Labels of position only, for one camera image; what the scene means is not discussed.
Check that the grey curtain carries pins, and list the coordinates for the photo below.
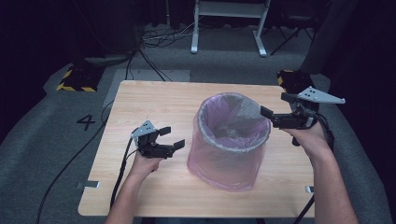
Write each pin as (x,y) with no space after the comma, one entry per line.
(330,34)

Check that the silver table bracket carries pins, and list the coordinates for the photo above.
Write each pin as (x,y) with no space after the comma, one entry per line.
(88,184)
(309,189)

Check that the black tripod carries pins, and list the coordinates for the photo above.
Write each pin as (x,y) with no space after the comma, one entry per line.
(291,37)

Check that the person's left hand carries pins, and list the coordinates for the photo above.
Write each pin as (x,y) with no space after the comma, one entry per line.
(144,166)

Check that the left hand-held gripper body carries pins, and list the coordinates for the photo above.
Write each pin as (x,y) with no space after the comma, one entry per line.
(148,140)

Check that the white metal stand frame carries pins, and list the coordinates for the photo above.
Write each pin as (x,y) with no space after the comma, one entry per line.
(230,9)

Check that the green plastic bin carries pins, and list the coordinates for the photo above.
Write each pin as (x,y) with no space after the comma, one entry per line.
(247,109)

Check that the black yellow striped base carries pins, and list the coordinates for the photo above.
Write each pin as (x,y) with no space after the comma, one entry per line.
(82,77)
(292,80)

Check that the person's right hand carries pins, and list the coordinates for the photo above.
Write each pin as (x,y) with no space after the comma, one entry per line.
(306,140)

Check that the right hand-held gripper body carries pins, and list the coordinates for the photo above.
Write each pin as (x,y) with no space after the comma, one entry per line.
(306,107)

